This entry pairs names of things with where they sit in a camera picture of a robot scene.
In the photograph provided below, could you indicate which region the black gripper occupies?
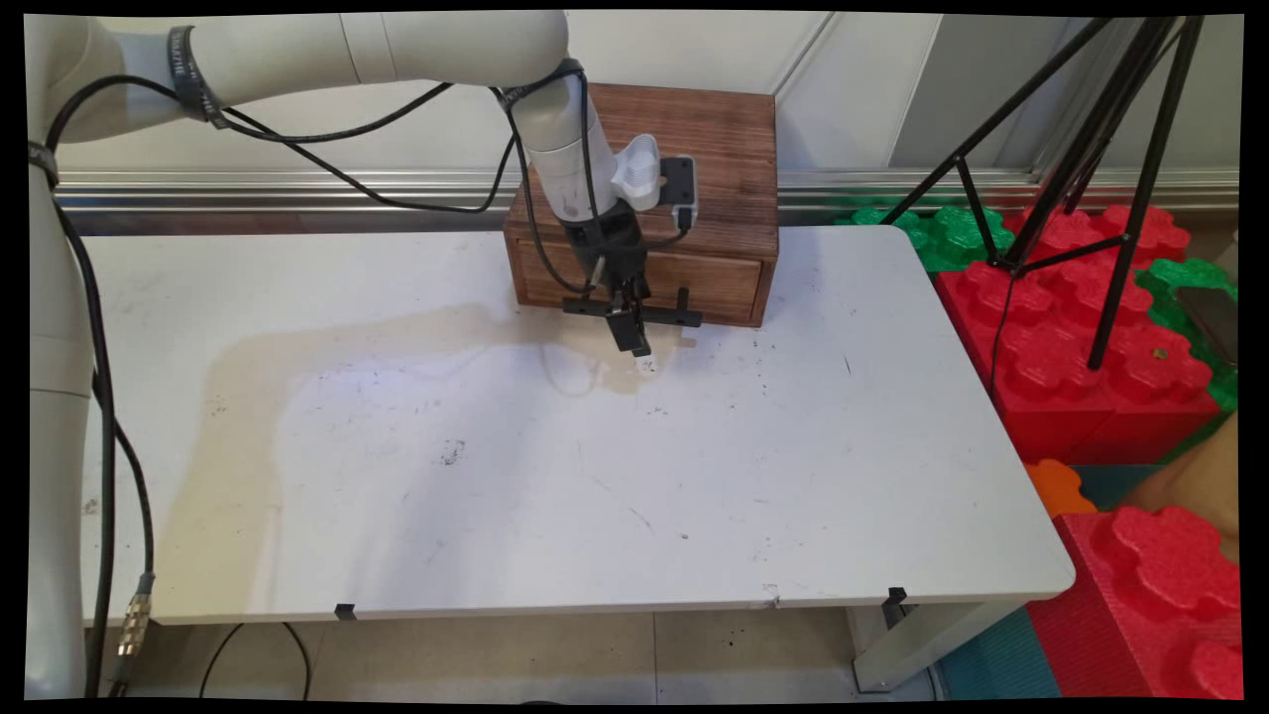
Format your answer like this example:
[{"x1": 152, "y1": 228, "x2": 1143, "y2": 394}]
[{"x1": 565, "y1": 201, "x2": 654, "y2": 359}]

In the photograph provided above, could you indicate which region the black metal drawer handle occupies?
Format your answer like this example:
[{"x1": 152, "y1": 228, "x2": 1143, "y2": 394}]
[{"x1": 562, "y1": 288, "x2": 704, "y2": 331}]

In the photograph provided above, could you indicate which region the brown wooden drawer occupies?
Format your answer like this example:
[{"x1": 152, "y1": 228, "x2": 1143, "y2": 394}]
[{"x1": 516, "y1": 238, "x2": 767, "y2": 327}]

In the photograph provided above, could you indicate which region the brown wooden cabinet box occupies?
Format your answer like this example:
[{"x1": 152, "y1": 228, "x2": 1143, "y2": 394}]
[{"x1": 504, "y1": 82, "x2": 780, "y2": 329}]

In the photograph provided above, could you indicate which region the green foam block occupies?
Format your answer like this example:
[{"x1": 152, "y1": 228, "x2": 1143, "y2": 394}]
[
  {"x1": 836, "y1": 204, "x2": 1018, "y2": 275},
  {"x1": 1134, "y1": 257, "x2": 1240, "y2": 415}
]

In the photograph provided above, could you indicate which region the white table leg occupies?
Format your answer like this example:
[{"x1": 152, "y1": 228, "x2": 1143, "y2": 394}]
[{"x1": 846, "y1": 598, "x2": 1034, "y2": 694}]

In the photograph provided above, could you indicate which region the large red foam block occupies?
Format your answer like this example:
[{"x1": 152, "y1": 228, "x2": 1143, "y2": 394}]
[{"x1": 936, "y1": 204, "x2": 1223, "y2": 467}]

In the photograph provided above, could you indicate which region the orange foam block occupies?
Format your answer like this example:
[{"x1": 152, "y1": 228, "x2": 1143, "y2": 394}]
[{"x1": 1023, "y1": 457, "x2": 1100, "y2": 520}]

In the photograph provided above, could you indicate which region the black tripod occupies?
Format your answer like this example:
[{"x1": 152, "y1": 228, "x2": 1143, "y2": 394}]
[{"x1": 880, "y1": 15, "x2": 1207, "y2": 371}]

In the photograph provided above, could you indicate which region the bare person leg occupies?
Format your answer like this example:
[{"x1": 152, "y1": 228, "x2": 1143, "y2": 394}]
[{"x1": 1118, "y1": 412, "x2": 1240, "y2": 564}]

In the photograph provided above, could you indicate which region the red foam block ribbed side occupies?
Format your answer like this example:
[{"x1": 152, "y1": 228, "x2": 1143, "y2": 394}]
[{"x1": 1025, "y1": 505, "x2": 1246, "y2": 701}]

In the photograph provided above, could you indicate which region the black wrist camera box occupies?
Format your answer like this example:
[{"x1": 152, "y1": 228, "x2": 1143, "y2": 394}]
[{"x1": 658, "y1": 155, "x2": 701, "y2": 232}]

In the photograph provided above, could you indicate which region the white ribbed camera mount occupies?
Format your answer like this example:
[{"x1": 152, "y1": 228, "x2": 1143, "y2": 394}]
[{"x1": 611, "y1": 134, "x2": 663, "y2": 213}]

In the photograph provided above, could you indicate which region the black wrist cable strap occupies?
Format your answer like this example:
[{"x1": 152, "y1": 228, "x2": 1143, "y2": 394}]
[{"x1": 494, "y1": 58, "x2": 588, "y2": 112}]

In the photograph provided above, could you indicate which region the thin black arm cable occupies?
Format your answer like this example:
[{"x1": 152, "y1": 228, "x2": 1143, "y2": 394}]
[{"x1": 45, "y1": 58, "x2": 690, "y2": 298}]

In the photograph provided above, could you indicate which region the aluminium wall rail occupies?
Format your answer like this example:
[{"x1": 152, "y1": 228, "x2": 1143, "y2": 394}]
[{"x1": 55, "y1": 167, "x2": 1240, "y2": 215}]

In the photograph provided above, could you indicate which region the black cable on floor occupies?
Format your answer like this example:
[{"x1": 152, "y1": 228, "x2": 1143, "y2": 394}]
[{"x1": 198, "y1": 622, "x2": 314, "y2": 701}]

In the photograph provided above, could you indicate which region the wide black printed arm strap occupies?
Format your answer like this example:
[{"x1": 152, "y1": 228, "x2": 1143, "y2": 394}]
[{"x1": 167, "y1": 26, "x2": 231, "y2": 131}]

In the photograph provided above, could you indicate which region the thick black base cable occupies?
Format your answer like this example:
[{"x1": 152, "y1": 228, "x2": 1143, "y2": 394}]
[{"x1": 28, "y1": 149, "x2": 156, "y2": 697}]

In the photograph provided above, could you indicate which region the metal cable connector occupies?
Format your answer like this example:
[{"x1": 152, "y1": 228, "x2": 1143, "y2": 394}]
[{"x1": 117, "y1": 573, "x2": 156, "y2": 657}]

